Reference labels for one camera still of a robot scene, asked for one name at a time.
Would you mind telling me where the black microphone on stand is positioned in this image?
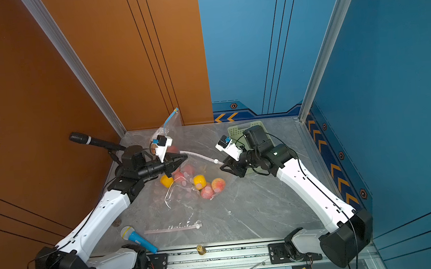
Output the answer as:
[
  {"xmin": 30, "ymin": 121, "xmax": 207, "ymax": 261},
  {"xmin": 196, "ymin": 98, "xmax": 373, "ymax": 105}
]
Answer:
[{"xmin": 68, "ymin": 132, "xmax": 126, "ymax": 163}]

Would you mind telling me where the yellow peach pink spot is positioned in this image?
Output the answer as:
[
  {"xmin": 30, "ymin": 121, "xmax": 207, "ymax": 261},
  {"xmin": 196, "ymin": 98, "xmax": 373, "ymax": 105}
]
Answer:
[{"xmin": 193, "ymin": 174, "xmax": 207, "ymax": 191}]

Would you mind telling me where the green plastic fruit basket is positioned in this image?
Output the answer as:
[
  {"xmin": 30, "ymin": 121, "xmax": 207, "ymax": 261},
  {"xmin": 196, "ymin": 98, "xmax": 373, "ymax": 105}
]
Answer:
[{"xmin": 228, "ymin": 120, "xmax": 267, "ymax": 150}]

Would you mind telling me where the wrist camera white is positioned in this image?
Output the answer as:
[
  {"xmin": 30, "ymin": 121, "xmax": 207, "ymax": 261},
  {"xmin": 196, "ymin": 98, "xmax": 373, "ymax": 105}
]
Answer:
[
  {"xmin": 149, "ymin": 135, "xmax": 173, "ymax": 163},
  {"xmin": 215, "ymin": 135, "xmax": 244, "ymax": 163}
]

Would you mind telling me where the clear blue-zipper zip bag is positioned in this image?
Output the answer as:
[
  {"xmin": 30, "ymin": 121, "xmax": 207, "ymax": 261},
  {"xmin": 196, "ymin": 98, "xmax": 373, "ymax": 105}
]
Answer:
[{"xmin": 149, "ymin": 108, "xmax": 184, "ymax": 151}]

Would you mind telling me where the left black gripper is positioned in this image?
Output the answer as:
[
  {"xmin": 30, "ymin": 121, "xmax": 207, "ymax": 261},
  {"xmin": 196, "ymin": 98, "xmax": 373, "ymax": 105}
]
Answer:
[{"xmin": 135, "ymin": 151, "xmax": 189, "ymax": 182}]

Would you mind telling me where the pink peach with leaf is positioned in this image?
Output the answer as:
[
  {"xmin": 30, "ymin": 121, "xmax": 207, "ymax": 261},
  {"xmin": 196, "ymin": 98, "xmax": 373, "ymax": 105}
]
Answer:
[{"xmin": 173, "ymin": 172, "xmax": 187, "ymax": 184}]

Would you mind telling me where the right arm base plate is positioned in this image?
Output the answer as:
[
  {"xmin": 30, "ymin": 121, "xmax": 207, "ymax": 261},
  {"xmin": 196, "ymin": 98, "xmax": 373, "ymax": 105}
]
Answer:
[{"xmin": 268, "ymin": 242, "xmax": 323, "ymax": 265}]

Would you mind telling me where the blue handheld microphone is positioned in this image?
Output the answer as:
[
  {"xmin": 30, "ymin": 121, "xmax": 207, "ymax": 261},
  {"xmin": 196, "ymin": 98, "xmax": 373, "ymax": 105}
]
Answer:
[{"xmin": 120, "ymin": 226, "xmax": 158, "ymax": 254}]

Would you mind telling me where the pink peach basket corner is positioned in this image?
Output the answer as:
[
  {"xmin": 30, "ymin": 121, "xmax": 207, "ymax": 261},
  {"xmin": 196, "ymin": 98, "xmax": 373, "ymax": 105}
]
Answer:
[{"xmin": 201, "ymin": 185, "xmax": 215, "ymax": 200}]

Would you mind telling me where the orange red wrinkled peach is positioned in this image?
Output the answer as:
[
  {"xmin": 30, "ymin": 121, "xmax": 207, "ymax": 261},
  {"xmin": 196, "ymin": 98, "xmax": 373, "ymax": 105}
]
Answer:
[{"xmin": 211, "ymin": 178, "xmax": 226, "ymax": 193}]

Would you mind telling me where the pale pink peach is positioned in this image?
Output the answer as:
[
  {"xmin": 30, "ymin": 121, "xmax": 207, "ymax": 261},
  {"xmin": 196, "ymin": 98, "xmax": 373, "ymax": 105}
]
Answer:
[{"xmin": 181, "ymin": 164, "xmax": 196, "ymax": 177}]

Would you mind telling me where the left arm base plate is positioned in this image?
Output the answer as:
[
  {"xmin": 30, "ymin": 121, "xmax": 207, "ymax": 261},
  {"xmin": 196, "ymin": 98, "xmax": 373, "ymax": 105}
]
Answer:
[{"xmin": 132, "ymin": 254, "xmax": 168, "ymax": 269}]

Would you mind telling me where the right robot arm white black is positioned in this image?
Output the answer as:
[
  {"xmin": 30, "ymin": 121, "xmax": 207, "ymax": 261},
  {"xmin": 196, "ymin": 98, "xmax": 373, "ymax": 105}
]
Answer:
[{"xmin": 215, "ymin": 126, "xmax": 373, "ymax": 268}]

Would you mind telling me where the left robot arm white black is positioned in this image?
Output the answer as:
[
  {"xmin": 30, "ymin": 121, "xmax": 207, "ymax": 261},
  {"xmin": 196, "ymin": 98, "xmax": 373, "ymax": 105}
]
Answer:
[{"xmin": 34, "ymin": 145, "xmax": 188, "ymax": 269}]

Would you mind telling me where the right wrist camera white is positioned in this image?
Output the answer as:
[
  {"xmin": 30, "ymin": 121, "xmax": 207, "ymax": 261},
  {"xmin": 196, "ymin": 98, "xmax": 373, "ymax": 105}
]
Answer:
[{"xmin": 215, "ymin": 135, "xmax": 244, "ymax": 163}]

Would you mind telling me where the brass knob on rail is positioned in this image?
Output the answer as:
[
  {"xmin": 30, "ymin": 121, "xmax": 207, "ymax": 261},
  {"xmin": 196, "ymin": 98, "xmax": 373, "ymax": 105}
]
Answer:
[{"xmin": 196, "ymin": 245, "xmax": 207, "ymax": 256}]

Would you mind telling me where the pink-dotted zip bag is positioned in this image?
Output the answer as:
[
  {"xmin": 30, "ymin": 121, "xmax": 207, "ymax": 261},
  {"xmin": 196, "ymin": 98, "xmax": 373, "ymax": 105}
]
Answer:
[
  {"xmin": 153, "ymin": 166, "xmax": 200, "ymax": 210},
  {"xmin": 180, "ymin": 150, "xmax": 233, "ymax": 200}
]

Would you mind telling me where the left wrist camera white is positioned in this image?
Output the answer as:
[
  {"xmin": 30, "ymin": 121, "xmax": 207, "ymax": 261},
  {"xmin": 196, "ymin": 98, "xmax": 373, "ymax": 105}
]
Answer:
[{"xmin": 149, "ymin": 135, "xmax": 173, "ymax": 163}]

